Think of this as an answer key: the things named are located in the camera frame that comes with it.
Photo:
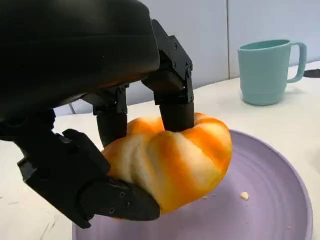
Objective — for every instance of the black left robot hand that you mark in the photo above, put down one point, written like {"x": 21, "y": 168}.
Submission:
{"x": 62, "y": 45}

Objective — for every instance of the orange and white bread roll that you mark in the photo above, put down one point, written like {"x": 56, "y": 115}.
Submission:
{"x": 180, "y": 162}

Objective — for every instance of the pale green mug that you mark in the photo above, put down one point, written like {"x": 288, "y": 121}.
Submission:
{"x": 262, "y": 75}

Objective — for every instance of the lilac plate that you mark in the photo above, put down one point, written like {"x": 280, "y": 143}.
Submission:
{"x": 250, "y": 175}

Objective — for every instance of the small bread crumb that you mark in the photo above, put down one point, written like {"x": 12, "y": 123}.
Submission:
{"x": 244, "y": 196}

